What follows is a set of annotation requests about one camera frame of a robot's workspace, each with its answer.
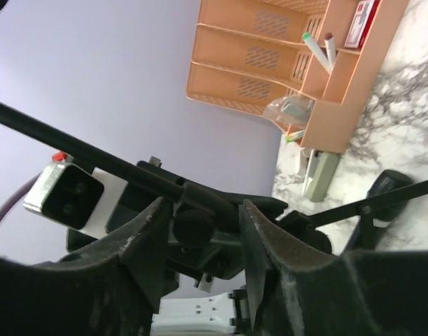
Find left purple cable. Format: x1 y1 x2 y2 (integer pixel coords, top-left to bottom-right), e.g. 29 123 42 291
0 174 38 239

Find orange plastic file organizer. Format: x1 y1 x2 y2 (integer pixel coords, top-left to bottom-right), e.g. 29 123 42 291
187 1 408 153

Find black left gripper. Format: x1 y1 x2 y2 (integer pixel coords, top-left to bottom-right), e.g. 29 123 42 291
65 159 334 291

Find small black tripod stand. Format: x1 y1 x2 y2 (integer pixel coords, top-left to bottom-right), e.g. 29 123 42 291
0 102 428 236

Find small red white box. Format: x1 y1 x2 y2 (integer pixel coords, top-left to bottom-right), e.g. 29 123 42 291
343 0 380 49

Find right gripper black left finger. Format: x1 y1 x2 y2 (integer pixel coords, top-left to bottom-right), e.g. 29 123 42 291
0 198 172 335

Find black microphone at far left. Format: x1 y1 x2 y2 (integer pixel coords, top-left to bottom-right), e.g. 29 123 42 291
366 169 414 228

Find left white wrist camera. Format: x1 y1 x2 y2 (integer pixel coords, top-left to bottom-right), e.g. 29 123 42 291
23 152 127 239

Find grey green stapler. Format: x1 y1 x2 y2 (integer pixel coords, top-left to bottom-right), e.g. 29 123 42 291
303 149 341 203

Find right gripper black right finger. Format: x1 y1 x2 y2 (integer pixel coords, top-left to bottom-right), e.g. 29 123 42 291
239 201 428 335

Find pens in organizer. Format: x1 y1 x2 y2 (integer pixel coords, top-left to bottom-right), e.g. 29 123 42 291
302 32 337 74

